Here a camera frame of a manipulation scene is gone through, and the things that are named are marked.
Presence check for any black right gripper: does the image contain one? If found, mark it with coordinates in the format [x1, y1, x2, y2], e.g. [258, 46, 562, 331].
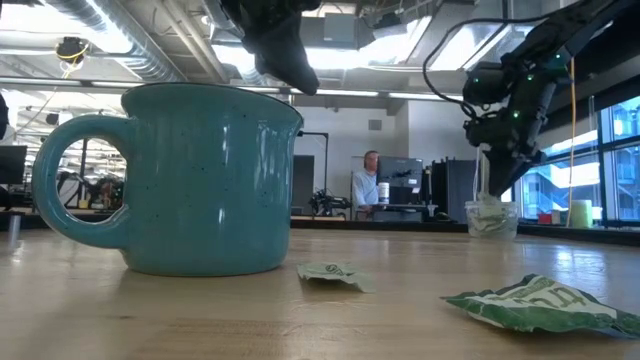
[462, 57, 560, 198]

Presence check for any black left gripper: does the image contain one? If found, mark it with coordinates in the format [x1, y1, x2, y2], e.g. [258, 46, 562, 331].
[219, 0, 324, 97]

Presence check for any black partition panel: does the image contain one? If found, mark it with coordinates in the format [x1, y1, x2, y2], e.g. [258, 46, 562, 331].
[430, 158, 479, 224]

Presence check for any clear plastic container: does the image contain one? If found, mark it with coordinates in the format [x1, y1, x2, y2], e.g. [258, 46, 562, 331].
[464, 199, 520, 240]

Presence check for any yellow-green cylinder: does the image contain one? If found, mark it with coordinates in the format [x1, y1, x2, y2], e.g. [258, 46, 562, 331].
[569, 199, 594, 230]

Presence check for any black monitor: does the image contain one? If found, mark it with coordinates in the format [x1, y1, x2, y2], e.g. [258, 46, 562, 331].
[375, 155, 425, 206]
[0, 144, 29, 186]

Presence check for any person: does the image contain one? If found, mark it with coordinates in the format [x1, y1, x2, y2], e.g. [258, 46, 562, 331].
[351, 149, 381, 221]

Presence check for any teal speckled enamel mug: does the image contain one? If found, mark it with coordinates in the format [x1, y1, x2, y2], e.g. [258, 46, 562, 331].
[30, 82, 305, 278]

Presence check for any black aluminium table frame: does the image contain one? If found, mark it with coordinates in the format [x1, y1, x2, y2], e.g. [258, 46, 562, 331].
[289, 217, 640, 247]

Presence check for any silver ceiling duct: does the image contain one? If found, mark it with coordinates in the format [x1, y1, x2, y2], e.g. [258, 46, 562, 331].
[44, 0, 181, 84]

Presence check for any black ceiling cable reel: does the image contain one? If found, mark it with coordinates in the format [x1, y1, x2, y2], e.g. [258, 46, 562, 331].
[54, 35, 91, 66]

